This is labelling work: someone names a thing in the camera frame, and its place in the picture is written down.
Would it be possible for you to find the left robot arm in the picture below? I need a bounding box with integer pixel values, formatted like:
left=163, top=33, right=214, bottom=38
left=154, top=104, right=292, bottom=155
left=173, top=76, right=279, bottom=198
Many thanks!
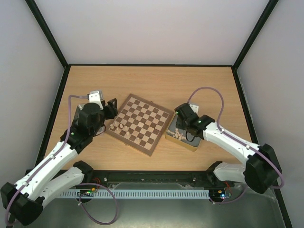
left=0, top=98, right=118, bottom=226

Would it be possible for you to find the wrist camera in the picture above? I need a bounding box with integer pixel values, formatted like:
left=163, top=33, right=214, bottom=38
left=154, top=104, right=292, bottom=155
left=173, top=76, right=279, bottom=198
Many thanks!
left=88, top=90, right=104, bottom=110
left=190, top=104, right=199, bottom=114

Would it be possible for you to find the black aluminium frame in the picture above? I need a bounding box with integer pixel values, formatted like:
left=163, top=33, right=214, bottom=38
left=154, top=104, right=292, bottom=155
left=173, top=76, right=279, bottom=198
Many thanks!
left=6, top=0, right=293, bottom=228

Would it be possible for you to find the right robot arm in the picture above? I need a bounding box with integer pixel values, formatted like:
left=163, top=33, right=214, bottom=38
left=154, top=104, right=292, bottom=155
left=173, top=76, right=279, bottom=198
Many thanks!
left=174, top=103, right=282, bottom=194

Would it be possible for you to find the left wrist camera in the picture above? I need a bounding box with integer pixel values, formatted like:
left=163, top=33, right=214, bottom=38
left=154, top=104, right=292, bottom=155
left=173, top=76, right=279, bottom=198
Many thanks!
left=88, top=90, right=104, bottom=110

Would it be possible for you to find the gold tin tray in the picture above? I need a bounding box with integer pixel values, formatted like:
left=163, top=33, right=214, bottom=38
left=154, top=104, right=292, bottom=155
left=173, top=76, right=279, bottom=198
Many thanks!
left=165, top=115, right=201, bottom=152

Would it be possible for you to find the wooden chess board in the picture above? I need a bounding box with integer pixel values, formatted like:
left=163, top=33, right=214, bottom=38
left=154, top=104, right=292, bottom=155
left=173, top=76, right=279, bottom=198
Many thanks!
left=106, top=94, right=173, bottom=156

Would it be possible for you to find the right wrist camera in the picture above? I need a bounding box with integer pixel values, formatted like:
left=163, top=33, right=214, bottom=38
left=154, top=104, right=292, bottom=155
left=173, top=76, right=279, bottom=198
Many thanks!
left=190, top=104, right=199, bottom=114

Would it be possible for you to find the pink tin tray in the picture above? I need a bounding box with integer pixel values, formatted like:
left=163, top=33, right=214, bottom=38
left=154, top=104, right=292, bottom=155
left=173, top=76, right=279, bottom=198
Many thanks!
left=72, top=103, right=105, bottom=136

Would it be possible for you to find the light blue cable duct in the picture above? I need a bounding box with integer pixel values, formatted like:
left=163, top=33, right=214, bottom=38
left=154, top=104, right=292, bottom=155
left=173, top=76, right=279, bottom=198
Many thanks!
left=57, top=189, right=209, bottom=199

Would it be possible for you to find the purple cable loop front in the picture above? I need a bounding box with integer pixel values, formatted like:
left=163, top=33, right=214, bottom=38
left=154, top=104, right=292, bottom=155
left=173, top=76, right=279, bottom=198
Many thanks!
left=78, top=180, right=118, bottom=224

